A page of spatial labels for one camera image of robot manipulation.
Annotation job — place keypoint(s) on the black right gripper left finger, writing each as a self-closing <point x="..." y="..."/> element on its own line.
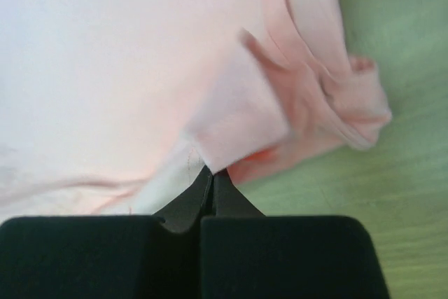
<point x="121" y="256"/>

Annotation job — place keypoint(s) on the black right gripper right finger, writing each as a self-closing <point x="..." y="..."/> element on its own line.
<point x="245" y="254"/>

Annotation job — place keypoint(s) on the salmon pink t-shirt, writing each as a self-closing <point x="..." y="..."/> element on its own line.
<point x="114" y="106"/>

